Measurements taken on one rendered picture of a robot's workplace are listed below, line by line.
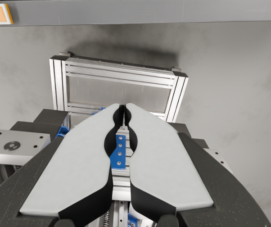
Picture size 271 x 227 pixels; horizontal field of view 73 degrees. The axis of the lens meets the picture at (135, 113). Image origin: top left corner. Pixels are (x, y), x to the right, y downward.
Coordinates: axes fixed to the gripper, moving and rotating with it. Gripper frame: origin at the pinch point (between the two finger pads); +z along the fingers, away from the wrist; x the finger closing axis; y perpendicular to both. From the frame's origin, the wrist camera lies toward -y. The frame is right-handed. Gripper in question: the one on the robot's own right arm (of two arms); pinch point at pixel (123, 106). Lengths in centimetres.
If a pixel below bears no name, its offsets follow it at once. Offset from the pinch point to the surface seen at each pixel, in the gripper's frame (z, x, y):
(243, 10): 25.3, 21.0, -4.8
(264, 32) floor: 120, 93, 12
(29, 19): 25.3, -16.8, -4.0
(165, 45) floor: 120, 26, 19
